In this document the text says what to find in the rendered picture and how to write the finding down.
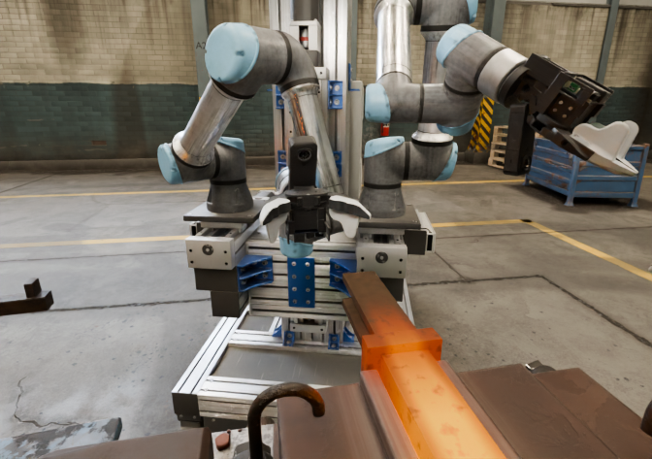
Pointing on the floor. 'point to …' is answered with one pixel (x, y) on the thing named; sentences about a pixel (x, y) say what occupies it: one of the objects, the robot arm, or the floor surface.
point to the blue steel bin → (584, 174)
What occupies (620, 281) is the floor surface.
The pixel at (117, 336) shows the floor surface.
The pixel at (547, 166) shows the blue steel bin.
